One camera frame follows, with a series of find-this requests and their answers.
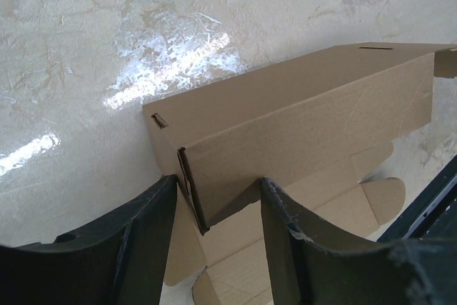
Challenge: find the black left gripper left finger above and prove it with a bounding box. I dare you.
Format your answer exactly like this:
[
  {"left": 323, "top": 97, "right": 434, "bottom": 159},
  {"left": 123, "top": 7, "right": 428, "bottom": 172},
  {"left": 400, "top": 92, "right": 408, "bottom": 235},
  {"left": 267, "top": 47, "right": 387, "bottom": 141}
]
[{"left": 1, "top": 175, "right": 177, "bottom": 304}]

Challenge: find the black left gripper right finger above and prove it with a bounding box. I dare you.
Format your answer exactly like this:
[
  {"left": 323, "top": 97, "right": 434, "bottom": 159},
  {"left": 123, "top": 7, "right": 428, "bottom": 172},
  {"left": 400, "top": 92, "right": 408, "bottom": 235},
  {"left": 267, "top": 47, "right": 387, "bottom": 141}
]
[{"left": 261, "top": 178, "right": 456, "bottom": 304}]

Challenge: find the brown cardboard paper box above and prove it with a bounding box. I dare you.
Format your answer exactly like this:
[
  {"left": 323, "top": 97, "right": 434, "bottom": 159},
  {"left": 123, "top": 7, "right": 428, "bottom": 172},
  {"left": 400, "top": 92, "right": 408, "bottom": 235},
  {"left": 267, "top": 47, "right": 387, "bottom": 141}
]
[{"left": 143, "top": 42, "right": 456, "bottom": 304}]

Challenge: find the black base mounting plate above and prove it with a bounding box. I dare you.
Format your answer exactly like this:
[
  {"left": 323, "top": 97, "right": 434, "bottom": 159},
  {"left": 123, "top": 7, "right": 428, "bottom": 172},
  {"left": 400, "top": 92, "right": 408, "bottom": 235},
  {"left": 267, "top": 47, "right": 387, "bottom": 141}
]
[{"left": 377, "top": 158, "right": 456, "bottom": 243}]

